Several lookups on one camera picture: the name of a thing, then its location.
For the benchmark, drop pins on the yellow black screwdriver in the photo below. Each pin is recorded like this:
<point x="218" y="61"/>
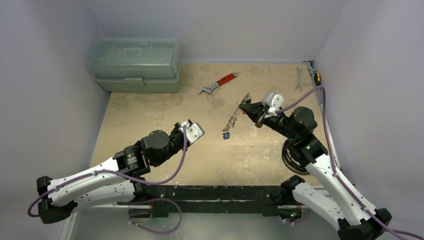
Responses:
<point x="317" y="79"/>

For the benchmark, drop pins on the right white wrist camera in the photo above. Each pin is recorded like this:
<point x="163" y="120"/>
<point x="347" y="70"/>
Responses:
<point x="271" y="103"/>

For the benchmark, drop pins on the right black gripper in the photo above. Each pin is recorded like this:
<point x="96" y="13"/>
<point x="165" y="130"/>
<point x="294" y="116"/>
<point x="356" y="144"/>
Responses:
<point x="259" y="112"/>

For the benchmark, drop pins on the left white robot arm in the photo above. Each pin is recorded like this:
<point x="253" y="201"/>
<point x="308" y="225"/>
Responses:
<point x="115" y="179"/>

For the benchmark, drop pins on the key with blue tag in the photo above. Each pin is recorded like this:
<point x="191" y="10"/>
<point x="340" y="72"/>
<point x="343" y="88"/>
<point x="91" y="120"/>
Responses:
<point x="226" y="135"/>

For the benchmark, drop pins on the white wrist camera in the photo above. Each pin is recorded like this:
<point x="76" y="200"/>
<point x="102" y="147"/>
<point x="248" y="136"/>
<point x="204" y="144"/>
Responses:
<point x="193" y="131"/>
<point x="271" y="103"/>

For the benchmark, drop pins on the red handled adjustable wrench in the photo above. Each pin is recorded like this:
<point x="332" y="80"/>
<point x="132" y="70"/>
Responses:
<point x="209" y="89"/>

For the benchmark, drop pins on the silver open-end spanner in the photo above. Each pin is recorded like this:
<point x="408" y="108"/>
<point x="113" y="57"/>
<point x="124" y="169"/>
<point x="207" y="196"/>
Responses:
<point x="298" y="86"/>

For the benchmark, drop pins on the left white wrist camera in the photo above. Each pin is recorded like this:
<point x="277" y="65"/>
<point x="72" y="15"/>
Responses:
<point x="193" y="131"/>

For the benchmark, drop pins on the aluminium side rail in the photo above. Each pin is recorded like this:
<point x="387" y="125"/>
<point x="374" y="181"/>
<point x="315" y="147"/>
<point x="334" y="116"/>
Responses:
<point x="312" y="72"/>

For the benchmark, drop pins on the green translucent plastic toolbox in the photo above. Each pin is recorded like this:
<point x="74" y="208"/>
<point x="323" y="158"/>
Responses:
<point x="136" y="65"/>

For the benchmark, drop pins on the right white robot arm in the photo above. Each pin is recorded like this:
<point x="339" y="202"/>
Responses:
<point x="346" y="210"/>

